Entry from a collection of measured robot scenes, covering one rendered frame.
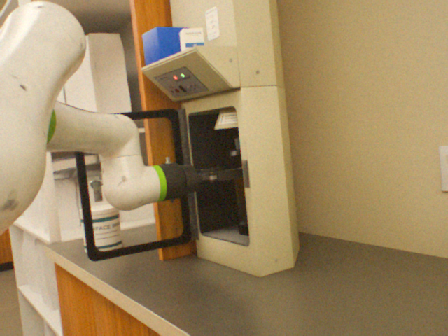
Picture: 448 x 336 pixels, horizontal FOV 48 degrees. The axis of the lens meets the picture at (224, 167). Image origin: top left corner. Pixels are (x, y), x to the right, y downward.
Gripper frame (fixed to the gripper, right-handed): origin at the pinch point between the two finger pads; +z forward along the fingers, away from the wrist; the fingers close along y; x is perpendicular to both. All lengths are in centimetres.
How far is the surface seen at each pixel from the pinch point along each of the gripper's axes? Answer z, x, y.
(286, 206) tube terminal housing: 1.9, 9.4, -15.2
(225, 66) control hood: -12.5, -26.5, -15.3
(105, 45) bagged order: 9, -59, 124
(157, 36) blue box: -19.4, -37.9, 5.1
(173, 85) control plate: -15.2, -25.3, 7.5
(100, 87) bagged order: 4, -39, 123
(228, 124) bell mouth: -6.5, -12.9, -4.7
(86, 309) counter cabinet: -36, 42, 47
